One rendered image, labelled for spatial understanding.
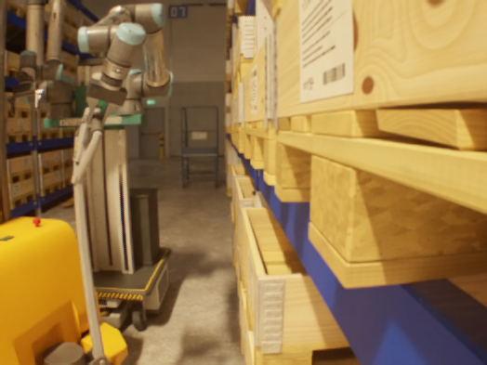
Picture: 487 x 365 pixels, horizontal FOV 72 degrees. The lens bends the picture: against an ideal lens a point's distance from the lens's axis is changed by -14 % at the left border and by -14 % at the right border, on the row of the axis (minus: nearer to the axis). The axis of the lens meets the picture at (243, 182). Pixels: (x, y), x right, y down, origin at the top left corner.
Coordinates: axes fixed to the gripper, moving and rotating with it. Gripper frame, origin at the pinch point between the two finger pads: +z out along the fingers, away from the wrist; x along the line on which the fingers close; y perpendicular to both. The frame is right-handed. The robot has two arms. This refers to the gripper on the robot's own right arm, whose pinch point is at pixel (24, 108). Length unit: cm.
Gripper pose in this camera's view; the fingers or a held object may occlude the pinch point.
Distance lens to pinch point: 206.4
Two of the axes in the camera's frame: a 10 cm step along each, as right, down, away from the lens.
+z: 1.8, 9.5, -2.4
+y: -1.2, 2.6, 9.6
